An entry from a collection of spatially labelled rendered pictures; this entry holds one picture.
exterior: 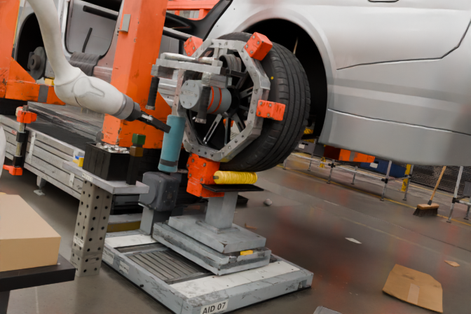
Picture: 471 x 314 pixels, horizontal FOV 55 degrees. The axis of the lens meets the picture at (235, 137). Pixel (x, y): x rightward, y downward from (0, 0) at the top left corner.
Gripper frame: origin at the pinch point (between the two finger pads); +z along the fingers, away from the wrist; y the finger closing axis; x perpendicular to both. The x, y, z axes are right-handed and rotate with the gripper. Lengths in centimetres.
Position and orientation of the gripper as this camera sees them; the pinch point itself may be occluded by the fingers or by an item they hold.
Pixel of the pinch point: (162, 127)
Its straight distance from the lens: 184.3
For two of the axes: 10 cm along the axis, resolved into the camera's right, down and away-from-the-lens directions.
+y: -7.7, -2.0, 6.1
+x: -3.5, 9.3, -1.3
